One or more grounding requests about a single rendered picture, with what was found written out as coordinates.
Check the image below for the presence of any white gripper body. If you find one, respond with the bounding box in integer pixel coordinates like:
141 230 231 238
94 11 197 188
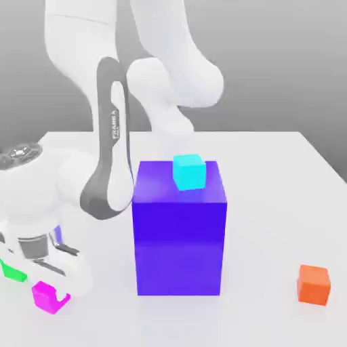
26 250 95 298

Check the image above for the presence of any small magenta cube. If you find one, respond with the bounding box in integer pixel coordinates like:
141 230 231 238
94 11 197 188
31 281 72 315

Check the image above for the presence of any small green cube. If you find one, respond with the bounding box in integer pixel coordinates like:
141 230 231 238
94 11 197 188
0 258 28 283

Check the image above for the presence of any small cyan cube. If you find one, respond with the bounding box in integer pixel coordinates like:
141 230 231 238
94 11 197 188
172 153 207 191

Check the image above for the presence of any small orange cube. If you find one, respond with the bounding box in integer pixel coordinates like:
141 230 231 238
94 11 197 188
296 264 331 307

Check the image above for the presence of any large purple box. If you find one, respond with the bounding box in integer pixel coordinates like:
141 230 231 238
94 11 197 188
131 160 228 297

